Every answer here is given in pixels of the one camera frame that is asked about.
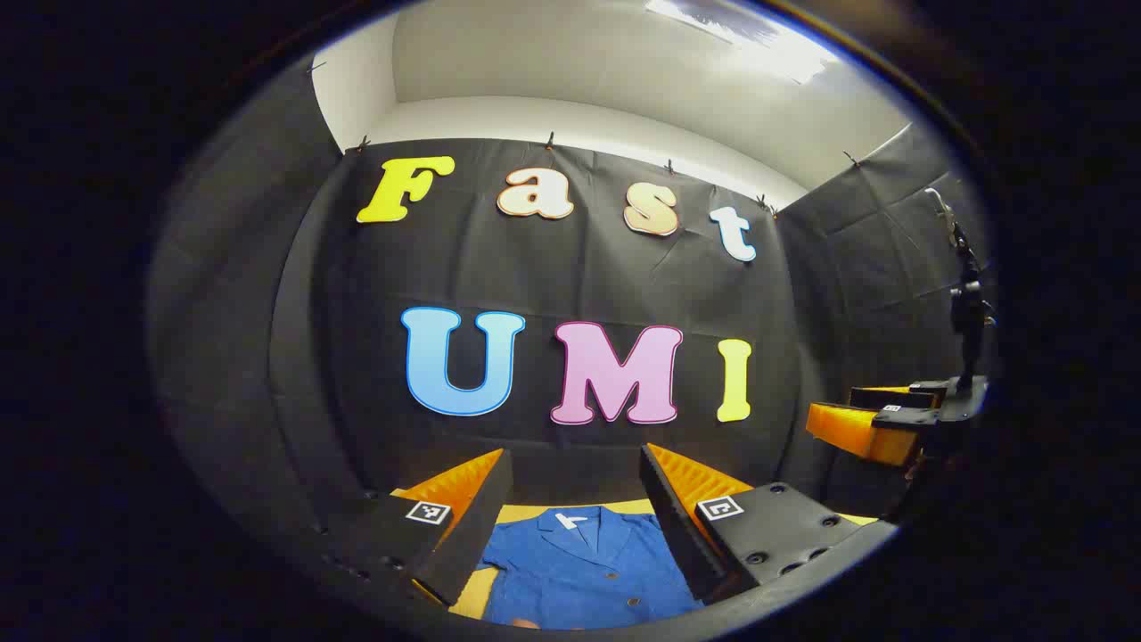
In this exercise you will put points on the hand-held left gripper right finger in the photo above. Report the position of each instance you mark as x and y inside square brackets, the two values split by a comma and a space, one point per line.
[673, 526]

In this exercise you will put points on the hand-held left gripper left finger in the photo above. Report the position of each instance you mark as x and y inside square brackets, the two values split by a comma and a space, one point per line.
[481, 526]

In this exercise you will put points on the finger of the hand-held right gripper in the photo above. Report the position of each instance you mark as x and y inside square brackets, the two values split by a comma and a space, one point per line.
[900, 417]
[878, 399]

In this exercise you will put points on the black backdrop cloth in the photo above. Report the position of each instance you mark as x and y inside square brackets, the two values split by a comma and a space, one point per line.
[579, 285]

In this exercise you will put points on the row of small black clips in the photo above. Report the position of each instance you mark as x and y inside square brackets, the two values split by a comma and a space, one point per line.
[550, 141]

